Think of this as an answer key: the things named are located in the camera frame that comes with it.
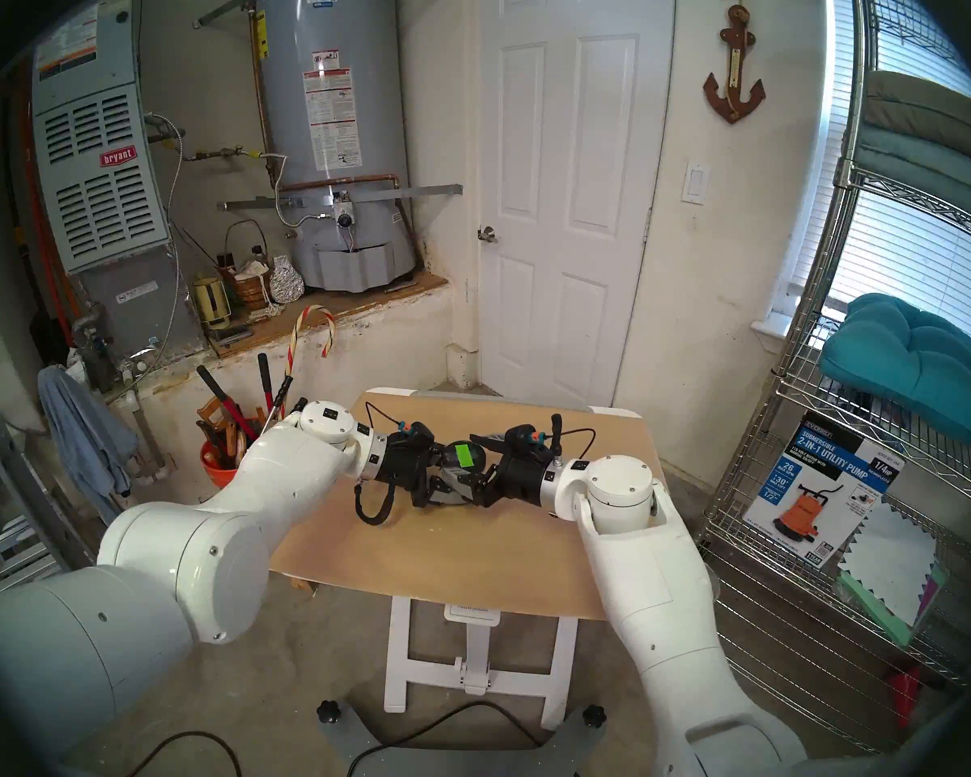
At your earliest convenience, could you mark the green foam sheet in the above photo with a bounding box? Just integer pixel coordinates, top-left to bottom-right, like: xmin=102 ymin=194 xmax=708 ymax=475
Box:
xmin=837 ymin=569 xmax=952 ymax=647

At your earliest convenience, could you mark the black floor cable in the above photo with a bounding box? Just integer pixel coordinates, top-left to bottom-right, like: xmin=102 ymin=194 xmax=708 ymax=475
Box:
xmin=348 ymin=699 xmax=547 ymax=777
xmin=125 ymin=729 xmax=244 ymax=777

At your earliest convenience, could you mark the striped candy cane decoration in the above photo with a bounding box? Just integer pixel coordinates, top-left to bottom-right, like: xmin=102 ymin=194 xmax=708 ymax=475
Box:
xmin=287 ymin=304 xmax=337 ymax=380

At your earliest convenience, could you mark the plywood platform board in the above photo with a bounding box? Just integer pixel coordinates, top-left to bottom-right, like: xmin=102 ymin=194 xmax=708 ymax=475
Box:
xmin=206 ymin=270 xmax=450 ymax=359

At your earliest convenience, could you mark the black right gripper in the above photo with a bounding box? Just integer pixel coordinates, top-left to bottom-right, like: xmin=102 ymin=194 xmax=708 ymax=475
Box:
xmin=469 ymin=434 xmax=556 ymax=509

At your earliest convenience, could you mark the teal tufted cushion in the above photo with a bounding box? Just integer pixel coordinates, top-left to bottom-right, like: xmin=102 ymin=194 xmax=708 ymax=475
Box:
xmin=819 ymin=292 xmax=971 ymax=469

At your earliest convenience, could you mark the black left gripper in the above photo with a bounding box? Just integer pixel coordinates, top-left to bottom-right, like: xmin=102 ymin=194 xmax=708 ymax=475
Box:
xmin=376 ymin=437 xmax=483 ymax=509

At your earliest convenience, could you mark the chrome wire shelf rack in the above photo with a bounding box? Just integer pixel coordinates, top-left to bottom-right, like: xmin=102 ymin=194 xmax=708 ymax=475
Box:
xmin=688 ymin=0 xmax=971 ymax=744

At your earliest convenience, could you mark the gray robot base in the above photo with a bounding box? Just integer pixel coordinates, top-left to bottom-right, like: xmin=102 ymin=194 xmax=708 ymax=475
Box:
xmin=320 ymin=698 xmax=608 ymax=777

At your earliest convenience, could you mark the small red object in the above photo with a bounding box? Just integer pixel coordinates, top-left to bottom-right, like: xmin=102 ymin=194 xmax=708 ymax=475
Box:
xmin=888 ymin=666 xmax=925 ymax=728

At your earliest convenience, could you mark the orange plastic bucket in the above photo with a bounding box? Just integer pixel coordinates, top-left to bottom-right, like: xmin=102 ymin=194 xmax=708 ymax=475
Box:
xmin=200 ymin=439 xmax=244 ymax=489

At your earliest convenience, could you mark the crumpled aluminium foil bundle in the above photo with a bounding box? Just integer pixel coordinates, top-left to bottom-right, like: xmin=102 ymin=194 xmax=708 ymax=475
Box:
xmin=269 ymin=255 xmax=305 ymax=304

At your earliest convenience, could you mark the pale yellow jug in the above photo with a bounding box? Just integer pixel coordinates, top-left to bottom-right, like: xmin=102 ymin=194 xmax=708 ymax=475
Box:
xmin=192 ymin=274 xmax=233 ymax=331

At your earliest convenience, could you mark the olive gray folded cushion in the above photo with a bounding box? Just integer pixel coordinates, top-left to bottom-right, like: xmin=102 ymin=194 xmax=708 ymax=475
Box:
xmin=862 ymin=70 xmax=971 ymax=165

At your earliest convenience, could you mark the gas pipe with yellow valve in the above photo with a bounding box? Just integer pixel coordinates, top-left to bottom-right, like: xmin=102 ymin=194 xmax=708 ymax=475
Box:
xmin=180 ymin=144 xmax=264 ymax=163

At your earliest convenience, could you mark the utility pump carton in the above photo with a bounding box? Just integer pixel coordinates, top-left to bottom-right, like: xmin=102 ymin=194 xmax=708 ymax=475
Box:
xmin=743 ymin=411 xmax=907 ymax=570

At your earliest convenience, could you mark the flexible corrugated steel hose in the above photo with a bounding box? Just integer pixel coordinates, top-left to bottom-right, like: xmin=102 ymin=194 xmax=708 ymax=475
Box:
xmin=261 ymin=152 xmax=329 ymax=228

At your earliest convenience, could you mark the wooden anchor wall decoration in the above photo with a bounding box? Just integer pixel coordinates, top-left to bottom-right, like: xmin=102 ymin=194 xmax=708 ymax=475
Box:
xmin=702 ymin=0 xmax=767 ymax=125

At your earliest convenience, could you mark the pale teal folded cushion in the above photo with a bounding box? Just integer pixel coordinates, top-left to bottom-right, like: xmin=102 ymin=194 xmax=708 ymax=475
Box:
xmin=848 ymin=126 xmax=971 ymax=234

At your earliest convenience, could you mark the black grip steel rod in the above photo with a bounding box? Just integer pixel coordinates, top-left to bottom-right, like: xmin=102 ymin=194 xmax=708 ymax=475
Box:
xmin=261 ymin=375 xmax=294 ymax=435

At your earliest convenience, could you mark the wicker basket with handle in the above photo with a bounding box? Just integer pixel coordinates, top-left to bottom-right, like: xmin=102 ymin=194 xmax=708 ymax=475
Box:
xmin=224 ymin=219 xmax=274 ymax=311

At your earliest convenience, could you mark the aluminium ladder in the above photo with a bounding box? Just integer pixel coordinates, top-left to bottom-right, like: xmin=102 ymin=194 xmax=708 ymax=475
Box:
xmin=0 ymin=330 xmax=74 ymax=598

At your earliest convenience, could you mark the window with white blinds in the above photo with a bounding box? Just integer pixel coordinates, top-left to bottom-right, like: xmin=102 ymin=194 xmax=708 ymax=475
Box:
xmin=765 ymin=0 xmax=971 ymax=355

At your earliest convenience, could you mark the white zigzag edged sheet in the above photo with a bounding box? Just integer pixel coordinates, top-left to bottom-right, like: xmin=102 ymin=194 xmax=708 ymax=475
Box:
xmin=837 ymin=499 xmax=939 ymax=626

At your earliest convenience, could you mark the wooden saw handle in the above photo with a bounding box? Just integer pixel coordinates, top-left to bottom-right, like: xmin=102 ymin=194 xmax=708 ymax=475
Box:
xmin=196 ymin=395 xmax=248 ymax=465

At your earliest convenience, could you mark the white folding table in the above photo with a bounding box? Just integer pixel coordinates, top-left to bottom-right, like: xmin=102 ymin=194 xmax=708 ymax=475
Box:
xmin=364 ymin=387 xmax=642 ymax=732

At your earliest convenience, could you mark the blue hanging towel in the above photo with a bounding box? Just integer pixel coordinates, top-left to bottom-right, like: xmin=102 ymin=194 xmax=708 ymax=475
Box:
xmin=36 ymin=365 xmax=140 ymax=525

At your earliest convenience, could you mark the white panel door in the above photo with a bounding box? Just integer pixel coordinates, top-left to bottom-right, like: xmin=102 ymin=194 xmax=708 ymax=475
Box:
xmin=476 ymin=0 xmax=676 ymax=408

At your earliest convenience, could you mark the black coiled cable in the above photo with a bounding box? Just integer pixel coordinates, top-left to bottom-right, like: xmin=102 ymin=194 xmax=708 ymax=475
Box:
xmin=353 ymin=460 xmax=397 ymax=527

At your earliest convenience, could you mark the gray water heater tank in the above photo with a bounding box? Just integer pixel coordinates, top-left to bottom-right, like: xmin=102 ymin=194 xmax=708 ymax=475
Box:
xmin=247 ymin=0 xmax=422 ymax=293

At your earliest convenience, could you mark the white labelled paint jar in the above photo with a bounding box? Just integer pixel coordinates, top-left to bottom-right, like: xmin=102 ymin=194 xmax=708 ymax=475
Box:
xmin=445 ymin=466 xmax=486 ymax=503

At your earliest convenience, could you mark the gray Bryant furnace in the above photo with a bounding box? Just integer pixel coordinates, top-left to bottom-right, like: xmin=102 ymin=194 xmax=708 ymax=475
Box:
xmin=31 ymin=0 xmax=207 ymax=363

